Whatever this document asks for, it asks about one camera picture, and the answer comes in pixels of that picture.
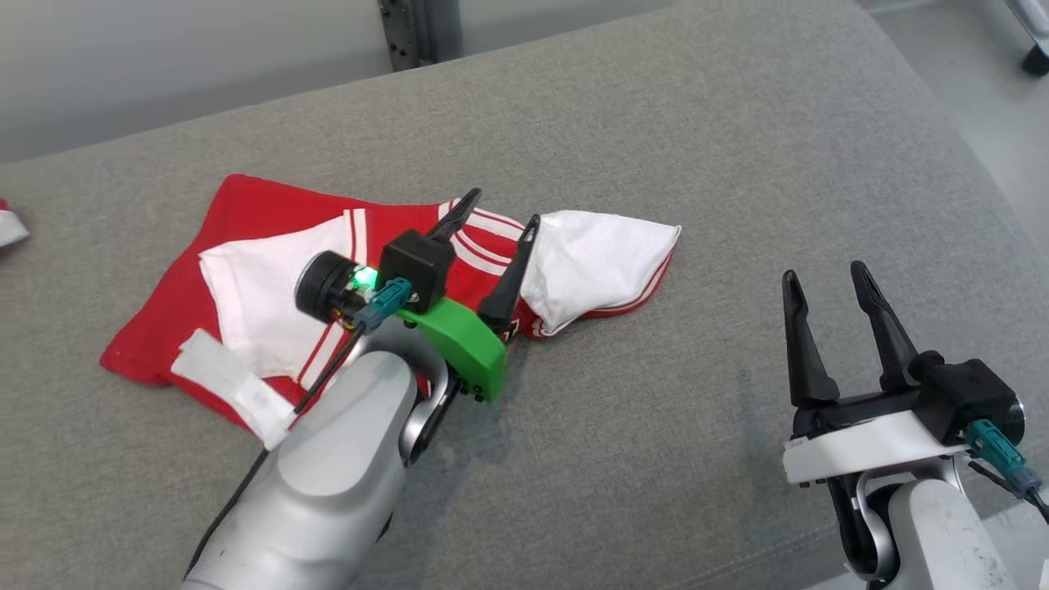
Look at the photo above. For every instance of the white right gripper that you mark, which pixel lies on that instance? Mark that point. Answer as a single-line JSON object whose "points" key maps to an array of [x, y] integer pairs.
{"points": [[869, 447]]}

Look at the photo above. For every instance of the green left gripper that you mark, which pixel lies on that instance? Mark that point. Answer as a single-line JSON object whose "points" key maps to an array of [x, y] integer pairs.
{"points": [[463, 344]]}

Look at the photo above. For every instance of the red and white basketball jersey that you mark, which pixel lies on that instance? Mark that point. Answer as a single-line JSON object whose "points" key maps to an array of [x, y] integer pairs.
{"points": [[246, 215]]}

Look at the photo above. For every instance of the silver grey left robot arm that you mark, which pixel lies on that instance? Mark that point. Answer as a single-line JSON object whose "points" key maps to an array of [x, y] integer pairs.
{"points": [[328, 475]]}

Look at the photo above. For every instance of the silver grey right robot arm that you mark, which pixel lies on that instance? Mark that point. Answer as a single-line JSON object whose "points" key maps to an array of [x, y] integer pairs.
{"points": [[934, 533]]}

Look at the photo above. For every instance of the red shorts with white stripe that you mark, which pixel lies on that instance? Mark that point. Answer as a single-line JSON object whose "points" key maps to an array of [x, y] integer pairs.
{"points": [[10, 225]]}

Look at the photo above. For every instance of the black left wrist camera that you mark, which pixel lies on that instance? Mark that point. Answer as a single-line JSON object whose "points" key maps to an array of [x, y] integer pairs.
{"points": [[414, 266]]}

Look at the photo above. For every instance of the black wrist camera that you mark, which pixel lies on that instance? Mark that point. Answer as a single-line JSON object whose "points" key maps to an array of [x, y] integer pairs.
{"points": [[963, 393], [414, 266]]}

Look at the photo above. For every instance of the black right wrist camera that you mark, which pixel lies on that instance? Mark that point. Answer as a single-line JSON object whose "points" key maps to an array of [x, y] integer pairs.
{"points": [[963, 393]]}

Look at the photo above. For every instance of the grey metal post with bracket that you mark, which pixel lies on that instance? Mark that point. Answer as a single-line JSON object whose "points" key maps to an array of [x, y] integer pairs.
{"points": [[414, 33]]}

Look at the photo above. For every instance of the grey frame leg, black foot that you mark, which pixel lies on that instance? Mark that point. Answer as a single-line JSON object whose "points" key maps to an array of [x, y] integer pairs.
{"points": [[1034, 33]]}

